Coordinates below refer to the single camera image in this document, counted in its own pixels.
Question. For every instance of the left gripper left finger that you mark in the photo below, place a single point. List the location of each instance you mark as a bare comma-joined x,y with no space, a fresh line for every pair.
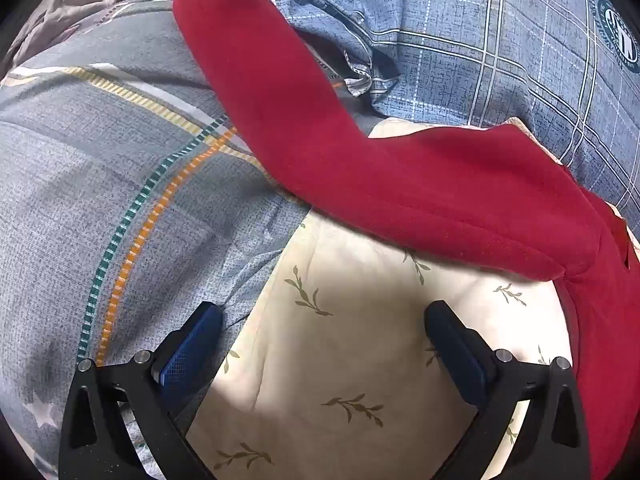
154,385

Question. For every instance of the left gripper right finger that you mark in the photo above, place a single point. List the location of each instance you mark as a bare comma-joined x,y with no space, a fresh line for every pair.
552,442

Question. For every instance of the red garment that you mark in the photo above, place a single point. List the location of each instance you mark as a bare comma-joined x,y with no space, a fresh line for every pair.
490,198

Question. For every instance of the cream leaf-print pillow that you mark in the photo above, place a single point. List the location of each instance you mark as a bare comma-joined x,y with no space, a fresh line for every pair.
337,378

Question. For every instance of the grey striped duvet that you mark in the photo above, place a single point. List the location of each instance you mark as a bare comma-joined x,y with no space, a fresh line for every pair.
126,201

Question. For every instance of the blue plaid pillow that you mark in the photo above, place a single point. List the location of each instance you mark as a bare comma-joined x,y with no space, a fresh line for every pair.
569,69

